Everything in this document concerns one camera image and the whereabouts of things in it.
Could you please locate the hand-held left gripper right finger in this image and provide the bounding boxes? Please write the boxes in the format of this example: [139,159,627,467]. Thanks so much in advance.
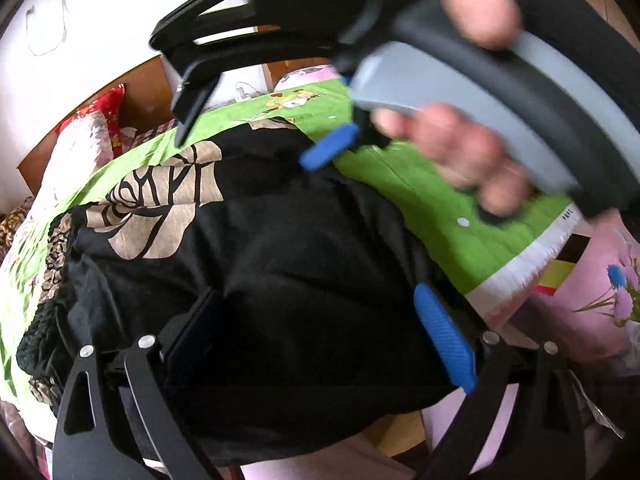
[413,282,596,480]

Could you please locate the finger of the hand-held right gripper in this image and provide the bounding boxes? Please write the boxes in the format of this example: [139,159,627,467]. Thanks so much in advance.
[299,107,396,171]
[149,0,381,147]

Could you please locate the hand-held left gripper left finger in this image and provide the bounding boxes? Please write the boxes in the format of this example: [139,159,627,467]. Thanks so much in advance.
[50,287,226,480]

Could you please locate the black floral pants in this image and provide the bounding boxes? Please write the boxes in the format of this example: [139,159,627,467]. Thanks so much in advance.
[15,116,481,466]

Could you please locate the person's right hand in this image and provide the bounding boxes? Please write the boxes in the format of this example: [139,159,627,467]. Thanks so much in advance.
[372,0,533,217]

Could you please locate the narrow wooden headboard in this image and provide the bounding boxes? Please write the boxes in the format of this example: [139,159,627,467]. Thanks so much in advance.
[17,55,178,196]

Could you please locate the patterned bedsheet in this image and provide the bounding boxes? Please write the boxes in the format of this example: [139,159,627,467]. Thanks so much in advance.
[117,119,177,152]

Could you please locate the pink pillow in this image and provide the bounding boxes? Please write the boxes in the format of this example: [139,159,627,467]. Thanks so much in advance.
[275,66,338,90]

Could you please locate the green printed blanket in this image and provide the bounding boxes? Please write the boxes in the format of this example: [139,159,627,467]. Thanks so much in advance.
[0,77,581,411]

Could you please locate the red pillow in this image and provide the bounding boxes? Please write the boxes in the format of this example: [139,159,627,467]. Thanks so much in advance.
[55,85,126,158]

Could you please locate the wide wooden headboard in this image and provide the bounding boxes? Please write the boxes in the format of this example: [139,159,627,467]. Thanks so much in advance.
[262,57,333,92]

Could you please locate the white pink floral quilt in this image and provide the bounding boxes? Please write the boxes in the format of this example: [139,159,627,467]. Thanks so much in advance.
[30,110,121,221]

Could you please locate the pink bedsheet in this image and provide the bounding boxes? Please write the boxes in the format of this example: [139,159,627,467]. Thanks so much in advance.
[240,210,640,480]

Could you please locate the brown patterned cloth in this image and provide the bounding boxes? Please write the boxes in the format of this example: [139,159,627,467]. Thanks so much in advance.
[0,207,33,261]

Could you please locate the thin wall cable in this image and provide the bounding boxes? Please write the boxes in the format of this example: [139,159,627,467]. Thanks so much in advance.
[25,0,69,58]

